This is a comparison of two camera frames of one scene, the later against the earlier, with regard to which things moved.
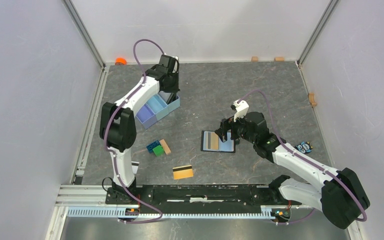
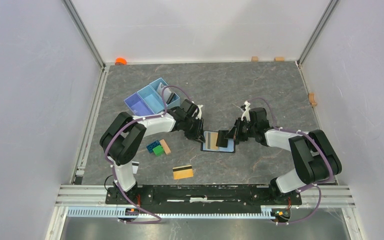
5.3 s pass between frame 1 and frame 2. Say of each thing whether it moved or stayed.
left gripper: moved
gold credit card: stayed
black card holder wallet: stayed
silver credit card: stayed
